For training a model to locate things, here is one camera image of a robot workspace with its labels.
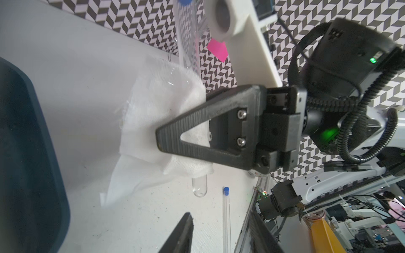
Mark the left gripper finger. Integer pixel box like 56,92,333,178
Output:
159,213,194,253

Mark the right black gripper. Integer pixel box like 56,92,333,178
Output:
156,85,310,175

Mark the test tube blue cap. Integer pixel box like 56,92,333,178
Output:
223,187,232,253
172,0,209,198

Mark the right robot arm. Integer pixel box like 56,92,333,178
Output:
156,18,405,220

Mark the pink plastic wine glass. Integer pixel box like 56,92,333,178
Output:
207,38,229,62

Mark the yellow object outside cell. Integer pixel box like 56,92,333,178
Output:
311,219,346,253

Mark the teal plastic tray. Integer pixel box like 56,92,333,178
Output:
1,59,70,253

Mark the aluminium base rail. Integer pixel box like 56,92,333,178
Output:
234,176,274,253

